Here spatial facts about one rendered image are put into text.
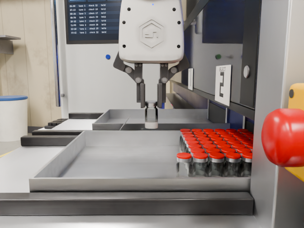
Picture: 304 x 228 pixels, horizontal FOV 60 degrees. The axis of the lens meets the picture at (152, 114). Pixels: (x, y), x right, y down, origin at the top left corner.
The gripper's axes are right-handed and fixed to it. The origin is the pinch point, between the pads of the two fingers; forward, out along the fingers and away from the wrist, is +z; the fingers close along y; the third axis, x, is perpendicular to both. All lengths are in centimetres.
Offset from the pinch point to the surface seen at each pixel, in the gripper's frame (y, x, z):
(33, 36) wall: -190, 400, -60
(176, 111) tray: 8.7, 45.6, 9.5
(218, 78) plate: 11.4, 1.3, -2.6
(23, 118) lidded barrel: -198, 361, 68
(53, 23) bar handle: -43, 78, -25
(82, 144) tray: -14.1, 9.0, 11.1
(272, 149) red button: 7.9, -26.8, 1.3
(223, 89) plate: 11.4, -2.0, -1.1
